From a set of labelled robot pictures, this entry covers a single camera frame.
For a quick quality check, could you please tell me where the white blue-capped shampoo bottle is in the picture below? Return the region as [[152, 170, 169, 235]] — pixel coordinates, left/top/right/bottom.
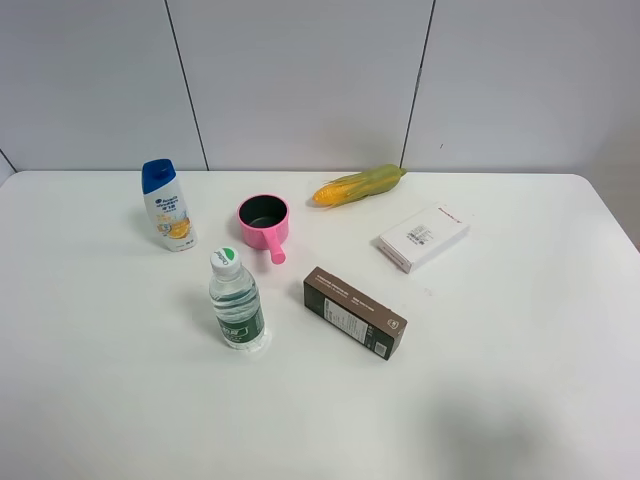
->
[[141, 159, 197, 252]]

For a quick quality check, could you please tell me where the pink toy saucepan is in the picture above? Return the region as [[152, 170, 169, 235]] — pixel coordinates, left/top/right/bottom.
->
[[237, 194, 289, 265]]

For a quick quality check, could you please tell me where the brown rectangular carton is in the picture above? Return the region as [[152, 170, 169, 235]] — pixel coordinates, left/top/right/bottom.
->
[[303, 267, 407, 360]]

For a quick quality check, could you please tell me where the yellow corn cob with husk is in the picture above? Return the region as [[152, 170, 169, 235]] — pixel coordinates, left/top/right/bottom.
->
[[312, 164, 407, 208]]

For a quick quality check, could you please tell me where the white flat cardboard box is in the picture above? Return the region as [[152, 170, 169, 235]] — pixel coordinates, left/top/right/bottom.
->
[[376, 204, 469, 274]]

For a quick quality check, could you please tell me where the green-label water bottle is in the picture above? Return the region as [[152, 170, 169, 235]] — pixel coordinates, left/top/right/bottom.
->
[[209, 247, 265, 351]]

